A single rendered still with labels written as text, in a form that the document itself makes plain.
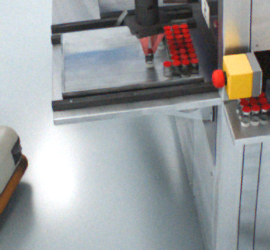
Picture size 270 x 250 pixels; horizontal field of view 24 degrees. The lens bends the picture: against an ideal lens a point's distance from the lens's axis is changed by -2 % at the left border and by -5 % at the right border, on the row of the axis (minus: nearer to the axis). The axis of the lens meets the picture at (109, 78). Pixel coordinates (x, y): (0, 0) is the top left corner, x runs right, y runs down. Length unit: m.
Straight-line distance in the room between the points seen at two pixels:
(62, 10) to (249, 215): 0.81
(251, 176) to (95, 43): 0.55
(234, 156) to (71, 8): 0.67
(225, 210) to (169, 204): 0.69
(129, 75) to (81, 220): 0.96
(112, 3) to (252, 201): 0.71
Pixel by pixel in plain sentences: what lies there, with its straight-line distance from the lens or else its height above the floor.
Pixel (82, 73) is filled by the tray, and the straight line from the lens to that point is 1.65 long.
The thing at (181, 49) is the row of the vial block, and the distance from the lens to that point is 1.62.
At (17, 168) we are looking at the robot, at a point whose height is 0.11.
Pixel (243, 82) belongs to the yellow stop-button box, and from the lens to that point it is 1.39.
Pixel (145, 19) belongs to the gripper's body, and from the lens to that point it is 1.54.
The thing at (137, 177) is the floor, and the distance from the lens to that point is 2.58.
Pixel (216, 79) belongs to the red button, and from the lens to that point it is 1.39.
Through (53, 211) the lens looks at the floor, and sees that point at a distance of 2.50.
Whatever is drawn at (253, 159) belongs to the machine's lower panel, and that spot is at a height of 0.67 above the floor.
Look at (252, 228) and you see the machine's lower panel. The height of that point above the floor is 0.39.
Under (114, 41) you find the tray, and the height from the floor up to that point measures 0.88.
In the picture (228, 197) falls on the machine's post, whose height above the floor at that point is 0.53.
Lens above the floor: 1.85
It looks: 37 degrees down
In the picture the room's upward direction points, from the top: 7 degrees counter-clockwise
